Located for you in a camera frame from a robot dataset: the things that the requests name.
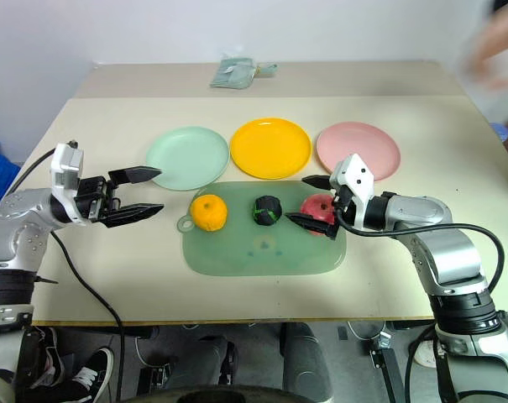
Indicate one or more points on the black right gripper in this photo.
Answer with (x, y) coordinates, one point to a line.
(341, 197)

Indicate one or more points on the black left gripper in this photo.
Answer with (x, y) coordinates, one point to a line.
(95, 197)

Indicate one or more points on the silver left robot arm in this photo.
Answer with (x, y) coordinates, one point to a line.
(14, 210)

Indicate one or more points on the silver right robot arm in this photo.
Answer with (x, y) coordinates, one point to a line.
(446, 252)

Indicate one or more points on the light green plate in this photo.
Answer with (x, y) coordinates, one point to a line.
(186, 157)

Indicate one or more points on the yellow plate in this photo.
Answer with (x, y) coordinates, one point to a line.
(270, 148)

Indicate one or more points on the orange fruit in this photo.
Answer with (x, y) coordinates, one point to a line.
(208, 212)

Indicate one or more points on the pink plate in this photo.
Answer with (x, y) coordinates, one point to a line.
(358, 140)

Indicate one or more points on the person's bare hand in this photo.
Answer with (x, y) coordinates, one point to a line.
(499, 46)

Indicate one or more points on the red apple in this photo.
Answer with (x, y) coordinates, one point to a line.
(316, 207)

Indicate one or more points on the dark green avocado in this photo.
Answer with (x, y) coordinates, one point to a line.
(267, 210)

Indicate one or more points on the translucent green cutting mat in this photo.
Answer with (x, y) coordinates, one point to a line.
(264, 252)

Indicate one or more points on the teal plastic bag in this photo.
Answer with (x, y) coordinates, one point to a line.
(232, 73)

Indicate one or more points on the dark rounded upright shape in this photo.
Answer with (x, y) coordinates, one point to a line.
(306, 361)

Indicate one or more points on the black table leg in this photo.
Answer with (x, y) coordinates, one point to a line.
(388, 369)

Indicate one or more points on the grey trouser leg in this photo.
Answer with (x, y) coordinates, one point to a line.
(211, 361)

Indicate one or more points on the black sneaker pink lining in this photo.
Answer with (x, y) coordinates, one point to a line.
(48, 357)

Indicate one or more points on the small black box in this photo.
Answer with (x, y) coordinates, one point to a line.
(153, 380)

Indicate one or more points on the black sneaker white laces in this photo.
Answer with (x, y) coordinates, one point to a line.
(83, 378)

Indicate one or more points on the small blue object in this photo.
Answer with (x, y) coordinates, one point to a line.
(500, 132)

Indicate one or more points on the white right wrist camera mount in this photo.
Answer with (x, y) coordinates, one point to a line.
(358, 180)

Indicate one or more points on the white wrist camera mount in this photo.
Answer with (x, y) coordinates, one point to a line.
(358, 180)
(65, 165)

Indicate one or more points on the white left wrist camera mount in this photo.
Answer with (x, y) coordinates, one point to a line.
(65, 165)

